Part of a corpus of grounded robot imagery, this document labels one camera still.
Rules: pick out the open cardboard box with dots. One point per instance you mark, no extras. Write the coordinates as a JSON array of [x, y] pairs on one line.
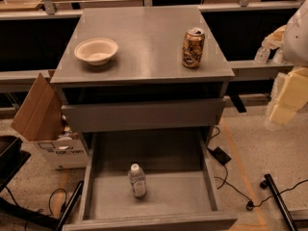
[[41, 122]]

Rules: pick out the black metal leg right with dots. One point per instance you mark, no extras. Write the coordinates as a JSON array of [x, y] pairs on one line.
[[268, 182]]

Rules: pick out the grey metal rail shelf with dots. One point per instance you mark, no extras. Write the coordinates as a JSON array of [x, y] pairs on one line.
[[33, 43]]

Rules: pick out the grey drawer cabinet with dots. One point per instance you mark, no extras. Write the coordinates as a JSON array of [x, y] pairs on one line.
[[146, 67]]

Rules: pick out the black metal leg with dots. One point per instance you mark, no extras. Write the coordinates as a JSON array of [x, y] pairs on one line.
[[268, 182], [69, 207]]

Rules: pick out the open grey middle drawer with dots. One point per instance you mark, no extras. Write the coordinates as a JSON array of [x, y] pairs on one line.
[[181, 193]]

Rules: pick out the gold soda can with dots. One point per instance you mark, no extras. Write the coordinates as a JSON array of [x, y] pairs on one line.
[[192, 48]]

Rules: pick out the white paper bowl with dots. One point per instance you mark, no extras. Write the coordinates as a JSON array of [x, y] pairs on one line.
[[96, 51]]

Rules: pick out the black power adapter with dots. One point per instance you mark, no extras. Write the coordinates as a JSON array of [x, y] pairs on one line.
[[222, 157]]

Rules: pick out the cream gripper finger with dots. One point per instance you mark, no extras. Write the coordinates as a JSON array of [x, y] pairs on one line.
[[288, 95]]

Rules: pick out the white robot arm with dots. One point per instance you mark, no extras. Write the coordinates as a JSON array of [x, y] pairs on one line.
[[292, 38]]

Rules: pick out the clear plastic water bottle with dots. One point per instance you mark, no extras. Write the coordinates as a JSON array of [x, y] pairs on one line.
[[137, 180]]

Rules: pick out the black bin left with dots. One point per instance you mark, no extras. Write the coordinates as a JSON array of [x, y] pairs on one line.
[[12, 159]]

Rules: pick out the black metal leg left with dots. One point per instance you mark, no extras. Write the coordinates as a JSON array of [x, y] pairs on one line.
[[69, 207]]

